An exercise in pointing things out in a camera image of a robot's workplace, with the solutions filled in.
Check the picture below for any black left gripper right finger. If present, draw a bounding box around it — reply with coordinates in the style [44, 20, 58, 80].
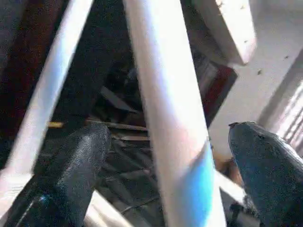
[228, 121, 303, 227]

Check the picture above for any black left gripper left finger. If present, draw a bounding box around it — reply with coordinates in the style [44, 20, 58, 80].
[4, 123, 112, 227]

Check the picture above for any white plastic table top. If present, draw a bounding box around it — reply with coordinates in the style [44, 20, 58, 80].
[0, 165, 248, 227]

